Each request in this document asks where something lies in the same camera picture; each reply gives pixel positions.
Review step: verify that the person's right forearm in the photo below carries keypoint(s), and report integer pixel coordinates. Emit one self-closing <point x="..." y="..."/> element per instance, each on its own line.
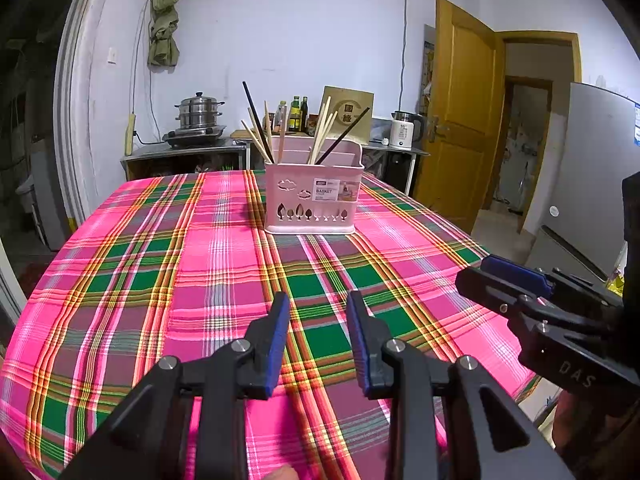
<point x="600" y="440"/>

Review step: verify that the pink green plaid tablecloth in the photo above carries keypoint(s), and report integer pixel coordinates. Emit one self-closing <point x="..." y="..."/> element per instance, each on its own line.
<point x="175" y="285"/>

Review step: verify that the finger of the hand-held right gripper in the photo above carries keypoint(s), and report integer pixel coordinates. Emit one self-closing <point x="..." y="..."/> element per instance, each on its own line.
<point x="520" y="272"/>
<point x="487" y="290"/>

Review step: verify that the bunch of wooden chopsticks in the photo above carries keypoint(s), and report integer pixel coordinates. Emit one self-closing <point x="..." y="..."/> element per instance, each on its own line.
<point x="320" y="127"/>

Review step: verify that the white electric kettle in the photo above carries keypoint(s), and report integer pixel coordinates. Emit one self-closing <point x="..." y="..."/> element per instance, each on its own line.
<point x="405" y="133"/>

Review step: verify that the steel steamer pot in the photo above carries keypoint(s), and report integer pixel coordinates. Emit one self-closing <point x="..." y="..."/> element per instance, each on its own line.
<point x="198" y="112"/>

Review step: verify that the person's left hand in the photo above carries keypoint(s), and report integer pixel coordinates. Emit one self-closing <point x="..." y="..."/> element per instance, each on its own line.
<point x="285" y="473"/>

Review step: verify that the clear bottle yellow cap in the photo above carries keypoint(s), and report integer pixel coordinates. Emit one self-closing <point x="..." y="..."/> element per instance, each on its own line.
<point x="281" y="119"/>

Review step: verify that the white door frame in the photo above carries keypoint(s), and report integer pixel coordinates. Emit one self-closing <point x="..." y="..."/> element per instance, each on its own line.
<point x="75" y="110"/>

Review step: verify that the dark glass bottle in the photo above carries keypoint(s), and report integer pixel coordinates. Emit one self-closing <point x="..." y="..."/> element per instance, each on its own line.
<point x="304" y="116"/>

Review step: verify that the yellow wooden door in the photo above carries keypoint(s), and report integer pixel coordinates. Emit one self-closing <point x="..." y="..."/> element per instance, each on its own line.
<point x="460" y="125"/>

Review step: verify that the wooden cutting board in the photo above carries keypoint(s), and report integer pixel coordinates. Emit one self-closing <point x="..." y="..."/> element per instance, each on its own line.
<point x="240" y="135"/>

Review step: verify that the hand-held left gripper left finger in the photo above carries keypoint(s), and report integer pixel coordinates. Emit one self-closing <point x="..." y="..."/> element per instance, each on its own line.
<point x="277" y="342"/>

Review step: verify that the black chopstick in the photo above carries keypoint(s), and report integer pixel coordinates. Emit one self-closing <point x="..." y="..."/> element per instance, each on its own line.
<point x="256" y="121"/>
<point x="345" y="135"/>

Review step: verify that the pink plastic utensil basket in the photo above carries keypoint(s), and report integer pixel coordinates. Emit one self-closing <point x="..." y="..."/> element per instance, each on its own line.
<point x="312" y="200"/>

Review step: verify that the white wall switch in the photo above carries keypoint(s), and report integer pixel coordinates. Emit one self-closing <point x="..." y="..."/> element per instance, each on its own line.
<point x="112" y="55"/>

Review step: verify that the gold paper bag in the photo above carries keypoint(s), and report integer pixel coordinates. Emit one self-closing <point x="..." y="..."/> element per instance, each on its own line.
<point x="356" y="102"/>

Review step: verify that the green hanging cloth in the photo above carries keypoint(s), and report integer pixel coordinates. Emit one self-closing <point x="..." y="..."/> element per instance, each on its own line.
<point x="162" y="25"/>

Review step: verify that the metal kitchen shelf unit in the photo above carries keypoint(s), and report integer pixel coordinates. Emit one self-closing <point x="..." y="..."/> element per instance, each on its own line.
<point x="397" y="152"/>

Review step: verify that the black induction cooker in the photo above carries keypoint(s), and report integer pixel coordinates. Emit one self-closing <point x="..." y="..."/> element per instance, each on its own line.
<point x="192" y="138"/>

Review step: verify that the steel kitchen table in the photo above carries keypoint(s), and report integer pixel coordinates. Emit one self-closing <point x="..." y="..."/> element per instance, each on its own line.
<point x="185" y="154"/>

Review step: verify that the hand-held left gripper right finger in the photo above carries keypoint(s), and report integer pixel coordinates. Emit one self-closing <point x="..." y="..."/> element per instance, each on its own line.
<point x="361" y="342"/>

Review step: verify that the grey refrigerator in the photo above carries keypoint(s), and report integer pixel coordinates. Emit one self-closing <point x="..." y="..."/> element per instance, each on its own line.
<point x="585" y="175"/>

